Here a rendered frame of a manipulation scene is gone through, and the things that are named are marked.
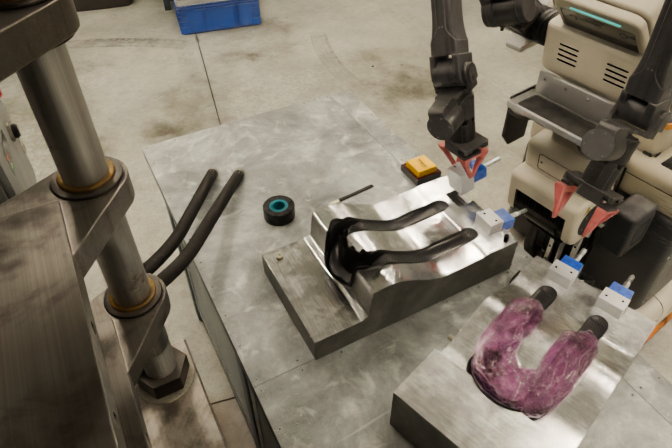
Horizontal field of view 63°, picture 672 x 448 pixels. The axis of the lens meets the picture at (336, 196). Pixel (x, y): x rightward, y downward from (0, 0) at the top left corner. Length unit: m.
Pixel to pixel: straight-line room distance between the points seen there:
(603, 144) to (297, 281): 0.64
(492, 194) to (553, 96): 1.37
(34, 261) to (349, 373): 0.63
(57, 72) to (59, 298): 0.25
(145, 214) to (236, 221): 1.36
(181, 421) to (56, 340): 0.53
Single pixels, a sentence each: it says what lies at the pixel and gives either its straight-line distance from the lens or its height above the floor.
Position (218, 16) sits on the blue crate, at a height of 0.11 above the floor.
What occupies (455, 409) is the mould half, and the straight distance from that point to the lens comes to 0.97.
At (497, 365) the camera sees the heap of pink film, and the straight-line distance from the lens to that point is 1.04.
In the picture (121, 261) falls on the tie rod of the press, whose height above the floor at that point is 1.15.
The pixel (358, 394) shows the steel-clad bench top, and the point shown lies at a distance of 1.09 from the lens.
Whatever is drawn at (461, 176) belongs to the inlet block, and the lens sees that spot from 1.26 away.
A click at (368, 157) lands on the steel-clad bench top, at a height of 0.80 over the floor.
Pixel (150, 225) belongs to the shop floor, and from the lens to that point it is 2.66.
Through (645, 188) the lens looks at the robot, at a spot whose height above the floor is 0.75.
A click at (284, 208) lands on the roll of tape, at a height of 0.83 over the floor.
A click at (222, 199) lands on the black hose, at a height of 0.87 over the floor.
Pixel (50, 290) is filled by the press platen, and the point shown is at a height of 1.29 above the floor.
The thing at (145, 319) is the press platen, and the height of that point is 1.04.
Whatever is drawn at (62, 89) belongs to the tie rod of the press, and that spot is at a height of 1.43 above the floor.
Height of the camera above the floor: 1.75
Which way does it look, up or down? 41 degrees down
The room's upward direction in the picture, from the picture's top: straight up
